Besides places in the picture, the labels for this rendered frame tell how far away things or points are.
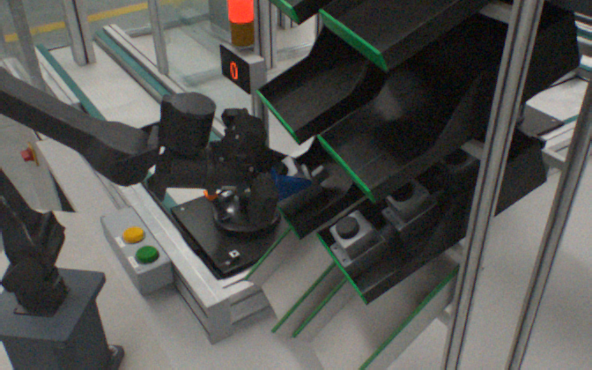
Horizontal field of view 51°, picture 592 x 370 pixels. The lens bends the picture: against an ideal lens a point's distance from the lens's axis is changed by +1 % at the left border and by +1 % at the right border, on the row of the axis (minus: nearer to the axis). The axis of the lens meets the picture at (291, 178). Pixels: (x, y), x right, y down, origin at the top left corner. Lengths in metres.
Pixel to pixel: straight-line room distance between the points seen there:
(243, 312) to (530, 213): 0.73
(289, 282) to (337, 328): 0.13
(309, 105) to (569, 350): 0.69
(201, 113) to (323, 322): 0.40
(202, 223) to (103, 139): 0.50
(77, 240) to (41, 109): 0.69
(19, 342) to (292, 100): 0.54
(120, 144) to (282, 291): 0.40
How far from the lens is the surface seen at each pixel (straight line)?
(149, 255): 1.21
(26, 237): 0.93
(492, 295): 1.31
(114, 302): 1.30
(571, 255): 1.46
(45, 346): 1.02
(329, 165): 0.95
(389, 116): 0.77
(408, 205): 0.78
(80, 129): 0.81
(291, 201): 0.89
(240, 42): 1.29
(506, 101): 0.67
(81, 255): 1.42
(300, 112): 0.83
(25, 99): 0.81
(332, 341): 0.98
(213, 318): 1.14
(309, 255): 1.03
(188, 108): 0.77
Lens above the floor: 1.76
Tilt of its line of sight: 35 degrees down
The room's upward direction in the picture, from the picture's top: 1 degrees counter-clockwise
